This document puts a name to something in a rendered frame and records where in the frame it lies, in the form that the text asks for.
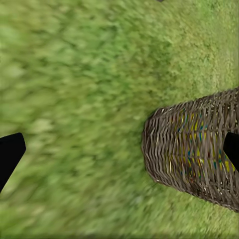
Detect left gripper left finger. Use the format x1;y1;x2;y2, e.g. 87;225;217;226
0;132;26;192

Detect wicker basket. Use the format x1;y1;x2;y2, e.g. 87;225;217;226
141;86;239;213

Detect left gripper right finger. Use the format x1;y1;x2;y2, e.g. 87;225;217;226
223;132;239;172

